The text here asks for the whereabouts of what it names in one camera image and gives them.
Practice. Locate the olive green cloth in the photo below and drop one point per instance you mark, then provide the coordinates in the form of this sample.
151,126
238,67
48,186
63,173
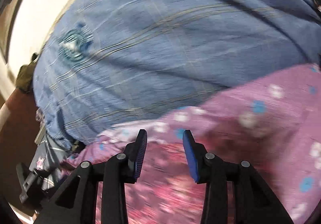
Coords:
25,75

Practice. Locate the grey star pattern pillow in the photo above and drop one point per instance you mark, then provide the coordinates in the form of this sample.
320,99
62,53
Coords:
50,154

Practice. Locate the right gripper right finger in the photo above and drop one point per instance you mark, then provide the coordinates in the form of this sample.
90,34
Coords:
254,200

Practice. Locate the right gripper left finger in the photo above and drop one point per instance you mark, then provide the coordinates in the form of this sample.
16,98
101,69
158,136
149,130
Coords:
97,191

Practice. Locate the dark red headboard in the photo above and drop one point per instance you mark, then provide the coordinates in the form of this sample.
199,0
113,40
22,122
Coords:
19,129

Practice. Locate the purple flowered bed sheet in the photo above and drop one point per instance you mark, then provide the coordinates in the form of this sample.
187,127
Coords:
281,115

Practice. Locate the blue plaid blanket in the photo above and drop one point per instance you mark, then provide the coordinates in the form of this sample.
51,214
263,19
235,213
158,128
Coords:
115,61

